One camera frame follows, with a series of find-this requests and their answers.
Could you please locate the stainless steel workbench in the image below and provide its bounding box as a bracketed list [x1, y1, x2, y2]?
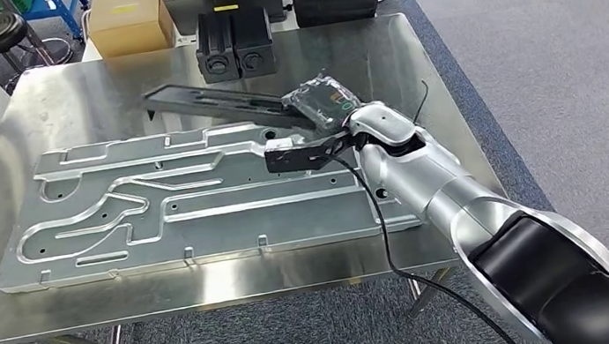
[0, 1, 524, 344]

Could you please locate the blue cart frame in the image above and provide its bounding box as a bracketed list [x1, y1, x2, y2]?
[19, 0, 95, 52]

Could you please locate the black cable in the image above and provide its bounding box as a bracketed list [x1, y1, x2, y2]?
[325, 131, 529, 344]

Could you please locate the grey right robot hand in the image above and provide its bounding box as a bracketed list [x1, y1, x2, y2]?
[278, 68, 367, 139]

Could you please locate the brown cardboard box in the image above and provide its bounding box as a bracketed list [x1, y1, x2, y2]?
[83, 0, 179, 61]

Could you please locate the black plastic plate with cutouts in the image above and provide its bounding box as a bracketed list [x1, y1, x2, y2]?
[140, 65, 319, 154]

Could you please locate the aluminium fixture plate with grooves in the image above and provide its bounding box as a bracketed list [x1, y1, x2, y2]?
[0, 100, 427, 297]

